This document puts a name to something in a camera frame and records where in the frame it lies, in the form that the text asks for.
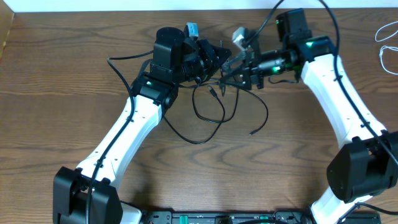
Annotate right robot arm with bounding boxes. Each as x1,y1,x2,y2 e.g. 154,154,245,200
220,9,397,223

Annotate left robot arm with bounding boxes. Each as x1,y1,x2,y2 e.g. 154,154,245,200
53,23,231,223

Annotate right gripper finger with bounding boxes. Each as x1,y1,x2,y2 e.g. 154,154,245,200
220,76,244,87
222,52,246,70

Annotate black USB cable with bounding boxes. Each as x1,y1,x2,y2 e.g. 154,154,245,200
163,79,240,146
206,73,269,136

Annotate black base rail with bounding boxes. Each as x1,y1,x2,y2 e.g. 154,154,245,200
136,210,382,224

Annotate white USB cable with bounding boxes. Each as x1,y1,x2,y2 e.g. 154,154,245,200
374,21,398,75

